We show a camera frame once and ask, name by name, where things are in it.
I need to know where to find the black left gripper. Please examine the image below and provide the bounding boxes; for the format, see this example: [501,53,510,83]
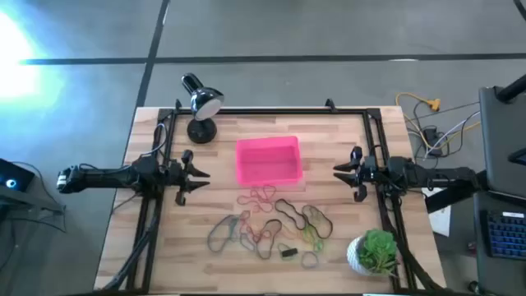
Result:
[164,149,212,207]

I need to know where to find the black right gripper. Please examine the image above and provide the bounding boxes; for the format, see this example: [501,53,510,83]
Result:
[332,145,387,203]

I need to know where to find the dark grey rubber band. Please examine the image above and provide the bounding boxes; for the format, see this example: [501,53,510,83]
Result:
[207,214,242,253]

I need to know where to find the pink translucent plastic bin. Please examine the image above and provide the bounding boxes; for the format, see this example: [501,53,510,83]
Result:
[235,135,304,187]

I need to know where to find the blue wide rubber band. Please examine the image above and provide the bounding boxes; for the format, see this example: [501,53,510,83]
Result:
[239,229,256,252]

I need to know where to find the green thin rubber band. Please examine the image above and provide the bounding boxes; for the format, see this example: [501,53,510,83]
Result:
[306,228,325,252]

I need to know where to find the small red rubber band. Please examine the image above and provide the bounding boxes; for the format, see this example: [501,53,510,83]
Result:
[240,221,273,244]

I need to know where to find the grey-blue rubber band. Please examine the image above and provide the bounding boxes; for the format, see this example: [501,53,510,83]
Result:
[300,251,320,270]

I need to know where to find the green wide rubber band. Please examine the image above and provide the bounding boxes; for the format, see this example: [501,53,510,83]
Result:
[277,242,298,261]

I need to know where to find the black desk lamp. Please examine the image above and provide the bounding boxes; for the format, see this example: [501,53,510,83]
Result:
[180,72,226,145]

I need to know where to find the succulent in white pot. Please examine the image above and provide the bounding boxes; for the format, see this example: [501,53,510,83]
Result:
[346,228,400,278]

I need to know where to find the black power adapter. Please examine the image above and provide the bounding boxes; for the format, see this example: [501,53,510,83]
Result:
[422,126,444,157]

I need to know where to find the white paper sheet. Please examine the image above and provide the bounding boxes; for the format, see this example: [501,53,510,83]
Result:
[421,187,452,238]

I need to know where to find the black desk leg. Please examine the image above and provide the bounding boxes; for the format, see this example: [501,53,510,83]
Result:
[425,170,490,215]

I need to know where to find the grey desk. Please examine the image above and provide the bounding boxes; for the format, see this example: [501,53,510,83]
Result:
[472,191,526,296]

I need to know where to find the dark grey cart top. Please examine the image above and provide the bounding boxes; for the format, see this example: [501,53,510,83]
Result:
[478,85,526,199]

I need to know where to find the backlit computer keyboard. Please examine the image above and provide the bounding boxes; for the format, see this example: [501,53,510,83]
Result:
[486,210,526,261]

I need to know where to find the grey metal stand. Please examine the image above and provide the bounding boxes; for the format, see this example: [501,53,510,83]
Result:
[0,188,67,234]

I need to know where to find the black device with blue light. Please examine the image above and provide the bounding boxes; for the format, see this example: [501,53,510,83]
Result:
[0,158,36,193]

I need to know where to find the black pole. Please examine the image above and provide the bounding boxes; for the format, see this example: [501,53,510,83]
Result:
[495,73,526,104]

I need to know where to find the black left wrist camera cable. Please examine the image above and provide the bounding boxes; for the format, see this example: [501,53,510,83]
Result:
[141,122,169,158]

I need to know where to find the black corrugated cable conduit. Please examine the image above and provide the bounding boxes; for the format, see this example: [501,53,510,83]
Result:
[101,205,161,291]
[381,205,443,292]

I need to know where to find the black aluminium table frame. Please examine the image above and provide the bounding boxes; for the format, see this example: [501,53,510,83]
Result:
[125,97,417,296]

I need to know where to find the yellow extension cord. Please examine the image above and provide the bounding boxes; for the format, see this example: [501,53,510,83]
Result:
[394,92,482,151]

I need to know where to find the white cable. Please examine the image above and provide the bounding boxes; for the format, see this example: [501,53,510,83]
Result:
[425,110,482,160]

